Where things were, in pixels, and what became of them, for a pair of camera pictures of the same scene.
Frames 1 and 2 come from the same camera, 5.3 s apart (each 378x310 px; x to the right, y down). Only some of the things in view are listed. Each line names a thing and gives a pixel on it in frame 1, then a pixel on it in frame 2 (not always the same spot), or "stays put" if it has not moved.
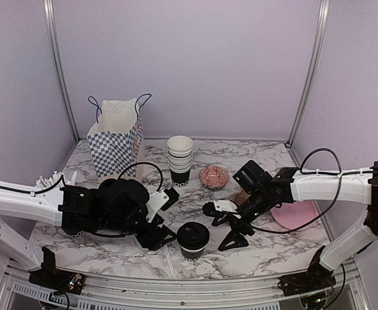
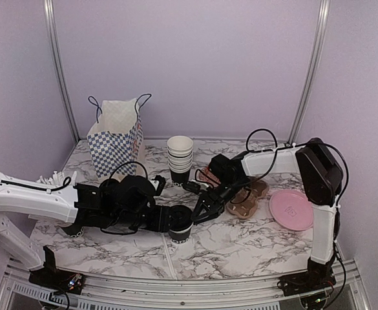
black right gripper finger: (234, 239) -> (205, 212)
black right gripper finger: (209, 208) -> (203, 201)
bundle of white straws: (45, 183) stays put
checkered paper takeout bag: (115, 135) stays put
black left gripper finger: (148, 227) -> (180, 216)
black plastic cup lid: (192, 236) -> (180, 217)
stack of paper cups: (179, 156) stays put
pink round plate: (295, 215) stays put
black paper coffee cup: (192, 256) -> (179, 237)
